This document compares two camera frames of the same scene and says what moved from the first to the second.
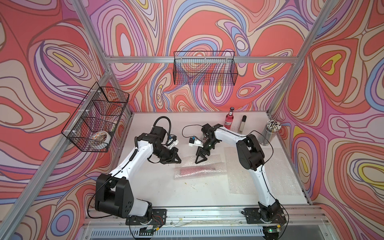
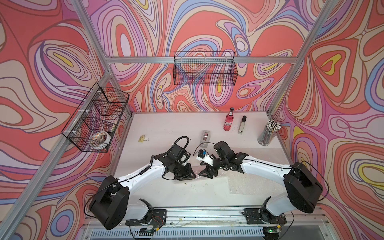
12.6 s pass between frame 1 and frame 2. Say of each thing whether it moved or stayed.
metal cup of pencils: stayed
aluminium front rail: stayed
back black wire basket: stayed
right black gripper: moved
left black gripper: moved
